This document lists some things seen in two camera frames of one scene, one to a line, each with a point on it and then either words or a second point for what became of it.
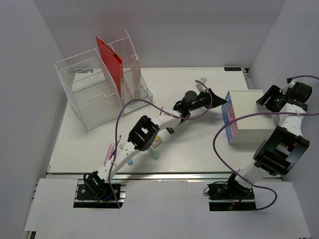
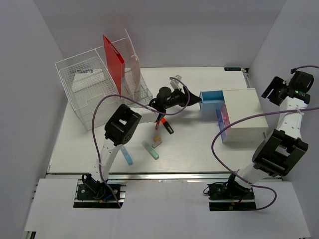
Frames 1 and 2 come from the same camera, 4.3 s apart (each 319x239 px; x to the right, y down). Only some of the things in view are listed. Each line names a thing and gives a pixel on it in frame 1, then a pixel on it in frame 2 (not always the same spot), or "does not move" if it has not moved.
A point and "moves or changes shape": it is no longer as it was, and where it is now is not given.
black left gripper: [217, 101] to [184, 97]
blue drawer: [226, 116] moves or changes shape
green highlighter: [154, 154] does not move
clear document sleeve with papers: [131, 69] does not move
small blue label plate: [234, 68] does not move
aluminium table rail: [160, 176] does not move
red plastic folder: [113, 64] moves or changes shape
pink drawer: [234, 125] to [224, 120]
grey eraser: [156, 143] does not move
